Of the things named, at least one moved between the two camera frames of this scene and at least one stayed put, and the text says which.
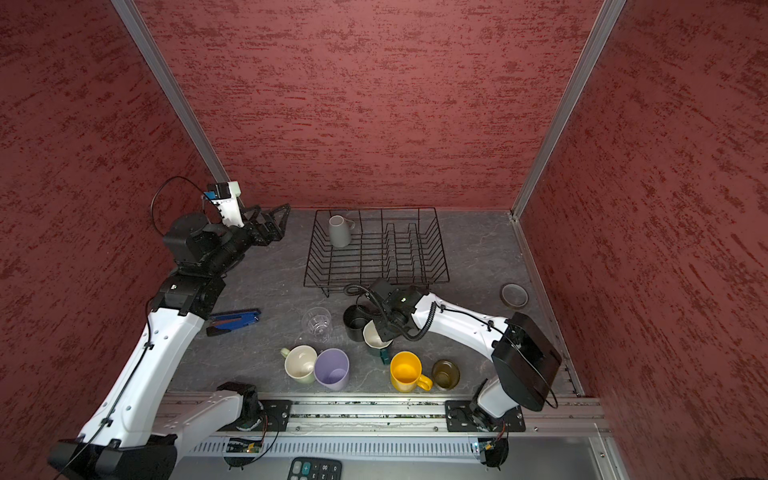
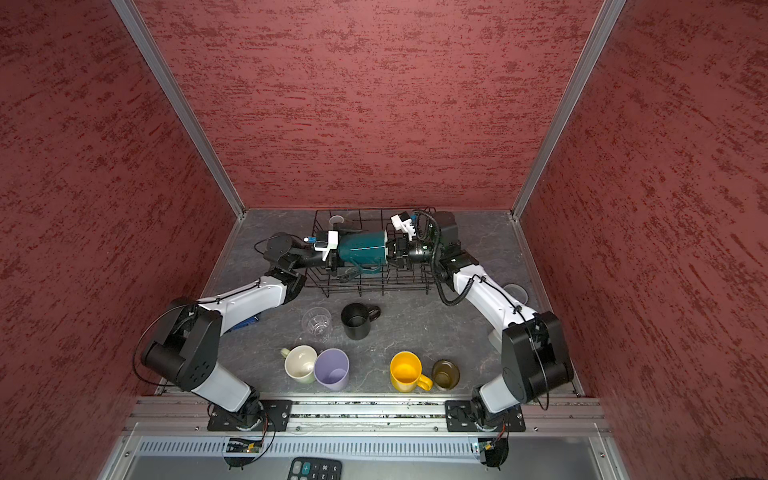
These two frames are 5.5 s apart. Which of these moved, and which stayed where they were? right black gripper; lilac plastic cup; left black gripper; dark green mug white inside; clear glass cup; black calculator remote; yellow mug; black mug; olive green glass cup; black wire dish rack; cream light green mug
Moved: left black gripper; right black gripper; dark green mug white inside
Stayed: clear glass cup; black mug; olive green glass cup; lilac plastic cup; black wire dish rack; cream light green mug; black calculator remote; yellow mug
